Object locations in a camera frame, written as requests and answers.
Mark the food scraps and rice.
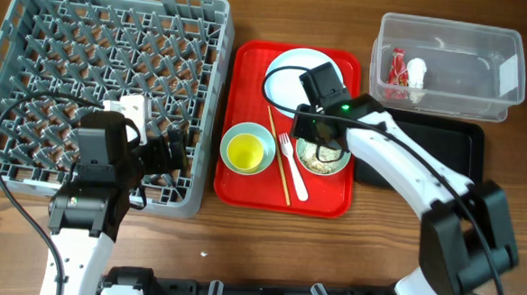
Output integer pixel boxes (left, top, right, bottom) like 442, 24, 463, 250
300, 142, 342, 174

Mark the wooden chopstick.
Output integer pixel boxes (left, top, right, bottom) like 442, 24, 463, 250
267, 106, 291, 207

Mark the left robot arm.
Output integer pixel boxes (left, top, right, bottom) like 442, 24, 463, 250
40, 111, 188, 295

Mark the clear plastic bin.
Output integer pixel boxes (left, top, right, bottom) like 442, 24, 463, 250
368, 13, 526, 122

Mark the light blue bowl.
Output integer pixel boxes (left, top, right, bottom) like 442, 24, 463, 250
220, 122, 276, 176

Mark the grey dishwasher rack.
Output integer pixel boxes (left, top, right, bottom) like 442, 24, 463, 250
0, 0, 235, 217

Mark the red snack wrapper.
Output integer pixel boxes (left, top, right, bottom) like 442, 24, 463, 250
384, 48, 409, 99

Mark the white plastic fork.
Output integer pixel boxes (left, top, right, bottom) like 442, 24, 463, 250
279, 134, 309, 202

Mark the white tissue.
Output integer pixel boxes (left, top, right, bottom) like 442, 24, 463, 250
407, 58, 428, 104

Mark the black plastic tray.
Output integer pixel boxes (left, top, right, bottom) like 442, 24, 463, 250
352, 104, 487, 206

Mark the light green bowl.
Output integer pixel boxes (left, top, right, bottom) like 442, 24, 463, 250
296, 139, 351, 176

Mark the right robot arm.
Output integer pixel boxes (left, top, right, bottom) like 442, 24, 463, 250
291, 62, 519, 295

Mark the red plastic tray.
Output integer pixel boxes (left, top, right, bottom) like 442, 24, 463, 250
214, 41, 354, 218

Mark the yellow plastic cup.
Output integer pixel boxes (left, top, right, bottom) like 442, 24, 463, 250
227, 133, 265, 174

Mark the white round plate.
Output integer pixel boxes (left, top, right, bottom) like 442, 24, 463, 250
265, 48, 343, 110

